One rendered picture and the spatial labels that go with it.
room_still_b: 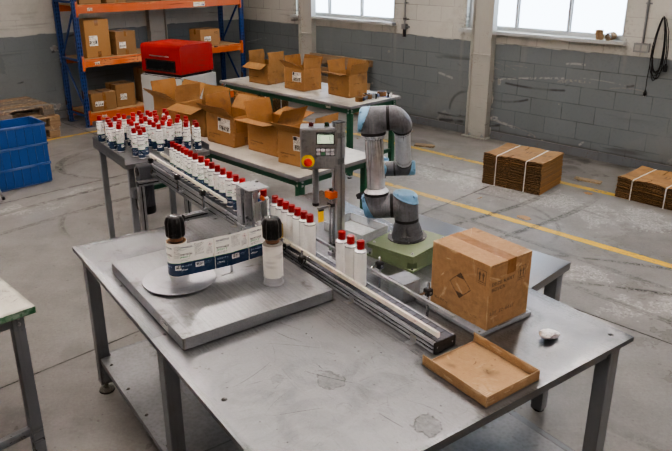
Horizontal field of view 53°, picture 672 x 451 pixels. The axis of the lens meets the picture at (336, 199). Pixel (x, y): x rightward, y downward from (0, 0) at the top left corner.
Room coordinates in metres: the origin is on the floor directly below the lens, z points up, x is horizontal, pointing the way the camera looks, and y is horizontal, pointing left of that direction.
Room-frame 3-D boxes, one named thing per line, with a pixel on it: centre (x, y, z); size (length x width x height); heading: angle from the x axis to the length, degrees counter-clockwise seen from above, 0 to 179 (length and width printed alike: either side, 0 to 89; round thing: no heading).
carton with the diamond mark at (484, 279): (2.42, -0.57, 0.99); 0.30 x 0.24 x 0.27; 37
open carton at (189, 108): (5.60, 1.16, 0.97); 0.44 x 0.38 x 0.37; 140
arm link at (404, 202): (3.01, -0.33, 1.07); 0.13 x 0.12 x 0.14; 84
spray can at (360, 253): (2.54, -0.10, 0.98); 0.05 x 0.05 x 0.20
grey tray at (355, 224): (3.25, -0.10, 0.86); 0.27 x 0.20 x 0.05; 45
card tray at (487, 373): (1.99, -0.50, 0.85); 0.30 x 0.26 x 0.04; 36
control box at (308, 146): (2.93, 0.08, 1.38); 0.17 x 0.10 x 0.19; 91
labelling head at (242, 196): (3.09, 0.40, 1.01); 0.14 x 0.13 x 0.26; 36
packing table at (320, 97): (7.70, 0.36, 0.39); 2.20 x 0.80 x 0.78; 45
